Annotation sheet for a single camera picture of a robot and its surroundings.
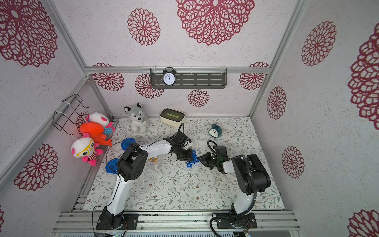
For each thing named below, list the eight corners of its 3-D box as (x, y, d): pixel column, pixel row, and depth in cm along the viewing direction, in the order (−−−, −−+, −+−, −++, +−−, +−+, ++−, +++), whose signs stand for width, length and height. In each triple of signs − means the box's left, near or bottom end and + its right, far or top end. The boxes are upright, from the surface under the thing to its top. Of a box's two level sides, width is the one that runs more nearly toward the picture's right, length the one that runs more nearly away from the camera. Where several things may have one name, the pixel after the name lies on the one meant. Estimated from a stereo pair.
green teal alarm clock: (208, 134, 112) (209, 127, 105) (212, 130, 115) (214, 122, 108) (217, 140, 109) (219, 132, 102) (221, 135, 112) (223, 127, 105)
